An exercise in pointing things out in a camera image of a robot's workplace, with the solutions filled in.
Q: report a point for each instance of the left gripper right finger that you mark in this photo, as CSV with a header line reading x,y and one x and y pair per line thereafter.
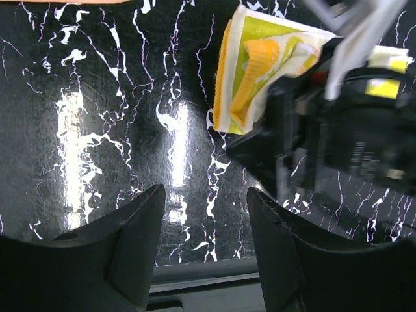
x,y
303,267

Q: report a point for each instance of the yellow crocodile towel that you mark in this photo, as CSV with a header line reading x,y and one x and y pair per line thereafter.
x,y
257,49

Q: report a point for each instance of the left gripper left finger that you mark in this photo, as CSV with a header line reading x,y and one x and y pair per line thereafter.
x,y
106,265

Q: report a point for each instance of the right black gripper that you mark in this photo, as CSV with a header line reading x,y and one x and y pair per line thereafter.
x,y
301,133

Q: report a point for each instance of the orange blue patterned towel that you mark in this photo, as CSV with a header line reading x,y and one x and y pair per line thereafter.
x,y
89,2

